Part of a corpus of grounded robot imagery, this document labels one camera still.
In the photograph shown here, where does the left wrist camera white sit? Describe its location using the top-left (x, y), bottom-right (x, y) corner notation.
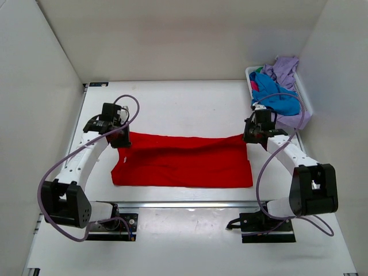
top-left (120, 106), bottom-right (130, 124)

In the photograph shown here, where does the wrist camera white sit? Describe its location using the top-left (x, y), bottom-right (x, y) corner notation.
top-left (120, 106), bottom-right (130, 124)
top-left (251, 103), bottom-right (267, 111)

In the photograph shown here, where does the lavender t shirt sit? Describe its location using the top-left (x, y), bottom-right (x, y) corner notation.
top-left (260, 56), bottom-right (302, 128)

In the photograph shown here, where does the blue t shirt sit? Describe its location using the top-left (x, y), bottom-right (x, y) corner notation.
top-left (250, 72), bottom-right (301, 116)

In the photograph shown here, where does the white plastic basket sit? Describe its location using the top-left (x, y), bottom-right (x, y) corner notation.
top-left (245, 66), bottom-right (313, 124)

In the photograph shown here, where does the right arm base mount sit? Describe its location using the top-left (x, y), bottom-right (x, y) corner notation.
top-left (226, 211), bottom-right (296, 244)

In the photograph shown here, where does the pink garment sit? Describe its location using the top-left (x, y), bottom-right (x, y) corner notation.
top-left (250, 80), bottom-right (259, 91)

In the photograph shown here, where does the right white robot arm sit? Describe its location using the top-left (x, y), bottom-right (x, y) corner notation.
top-left (243, 109), bottom-right (339, 230)

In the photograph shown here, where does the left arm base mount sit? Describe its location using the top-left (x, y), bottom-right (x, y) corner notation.
top-left (87, 204), bottom-right (139, 242)

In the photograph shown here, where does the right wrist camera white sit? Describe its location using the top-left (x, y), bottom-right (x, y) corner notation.
top-left (251, 103), bottom-right (267, 111)

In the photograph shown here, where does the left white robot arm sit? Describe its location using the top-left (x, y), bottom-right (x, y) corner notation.
top-left (41, 103), bottom-right (131, 229)

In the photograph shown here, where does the red t shirt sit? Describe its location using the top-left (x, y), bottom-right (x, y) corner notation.
top-left (111, 132), bottom-right (253, 189)

